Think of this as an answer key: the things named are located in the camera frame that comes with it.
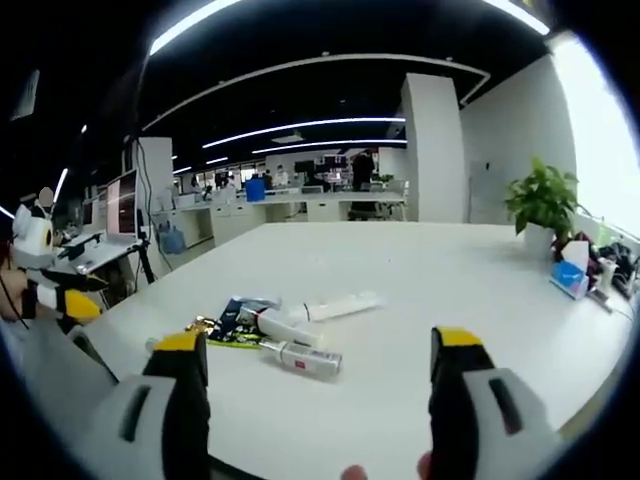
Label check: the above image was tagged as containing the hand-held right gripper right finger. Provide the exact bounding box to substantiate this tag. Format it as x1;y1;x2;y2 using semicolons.
428;326;567;480

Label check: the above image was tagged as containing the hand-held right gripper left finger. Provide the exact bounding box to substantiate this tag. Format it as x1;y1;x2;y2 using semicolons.
93;330;213;480

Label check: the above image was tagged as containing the gold green skincare sachet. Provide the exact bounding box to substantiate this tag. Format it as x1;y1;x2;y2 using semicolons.
186;314;267;352

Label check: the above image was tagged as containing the dark blue skincare packet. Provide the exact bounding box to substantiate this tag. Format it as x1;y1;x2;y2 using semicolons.
218;296;284;332

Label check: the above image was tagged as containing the clear skincare bottle red label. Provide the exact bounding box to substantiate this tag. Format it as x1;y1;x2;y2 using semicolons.
259;339;344;384

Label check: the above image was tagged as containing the long white skincare tube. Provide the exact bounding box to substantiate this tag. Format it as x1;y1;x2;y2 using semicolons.
286;293;387;322

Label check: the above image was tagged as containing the person's right hand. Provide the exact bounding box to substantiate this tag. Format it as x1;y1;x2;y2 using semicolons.
341;451;435;480

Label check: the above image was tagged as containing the person's grey clothing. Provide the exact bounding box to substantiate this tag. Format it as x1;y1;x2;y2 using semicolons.
0;317;121;480

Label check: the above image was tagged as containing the computer monitor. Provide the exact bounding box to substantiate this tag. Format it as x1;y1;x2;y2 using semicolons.
104;168;140;245

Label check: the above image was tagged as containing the blue water jug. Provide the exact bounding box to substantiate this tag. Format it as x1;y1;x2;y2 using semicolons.
159;224;187;257

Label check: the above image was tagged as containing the blue tissue box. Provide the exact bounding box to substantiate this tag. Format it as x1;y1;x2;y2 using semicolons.
548;239;592;301

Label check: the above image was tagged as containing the green potted plant white pot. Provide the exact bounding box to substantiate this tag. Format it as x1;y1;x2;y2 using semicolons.
503;156;592;262

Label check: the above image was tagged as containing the long white office desk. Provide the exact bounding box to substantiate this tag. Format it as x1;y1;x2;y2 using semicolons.
209;188;409;224

